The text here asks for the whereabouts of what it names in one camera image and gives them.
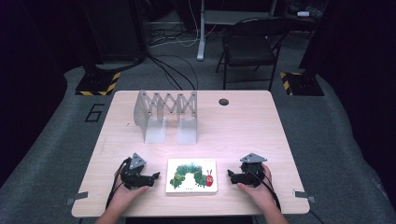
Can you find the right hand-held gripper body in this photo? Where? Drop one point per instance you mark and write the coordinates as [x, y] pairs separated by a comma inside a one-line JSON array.
[[253, 174]]

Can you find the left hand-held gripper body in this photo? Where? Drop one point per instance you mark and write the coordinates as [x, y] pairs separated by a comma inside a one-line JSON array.
[[134, 179]]

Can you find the caterpillar picture book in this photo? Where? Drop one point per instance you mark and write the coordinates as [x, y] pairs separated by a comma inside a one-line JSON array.
[[191, 189]]

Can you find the grey metal expandable book rack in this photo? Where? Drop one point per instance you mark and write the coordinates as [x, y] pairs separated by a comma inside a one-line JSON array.
[[186, 133]]

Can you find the person's left hand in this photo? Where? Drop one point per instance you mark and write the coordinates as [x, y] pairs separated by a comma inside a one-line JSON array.
[[124, 197]]

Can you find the person's right hand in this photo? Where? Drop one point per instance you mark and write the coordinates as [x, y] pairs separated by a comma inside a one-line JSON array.
[[263, 196]]

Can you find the grey clip on table edge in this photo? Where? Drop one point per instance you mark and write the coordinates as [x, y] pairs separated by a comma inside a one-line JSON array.
[[303, 195], [77, 196]]

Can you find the black table grommet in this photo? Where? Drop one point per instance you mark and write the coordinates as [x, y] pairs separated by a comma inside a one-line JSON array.
[[223, 102]]

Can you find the yellow-black striped stand base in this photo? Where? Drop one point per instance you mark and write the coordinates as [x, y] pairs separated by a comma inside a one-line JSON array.
[[96, 84], [303, 84]]

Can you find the black folding chair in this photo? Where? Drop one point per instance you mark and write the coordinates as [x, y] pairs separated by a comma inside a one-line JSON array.
[[249, 49]]

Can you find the dark curtain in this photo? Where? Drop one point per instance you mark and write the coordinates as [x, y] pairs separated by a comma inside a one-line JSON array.
[[28, 93], [358, 77]]

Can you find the white-legged desk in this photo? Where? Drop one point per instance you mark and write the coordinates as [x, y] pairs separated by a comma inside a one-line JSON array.
[[201, 37]]

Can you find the black stand column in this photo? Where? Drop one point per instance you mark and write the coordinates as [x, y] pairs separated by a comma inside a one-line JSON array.
[[115, 31]]

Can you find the small white device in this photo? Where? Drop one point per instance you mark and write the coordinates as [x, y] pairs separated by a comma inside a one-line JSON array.
[[303, 13]]

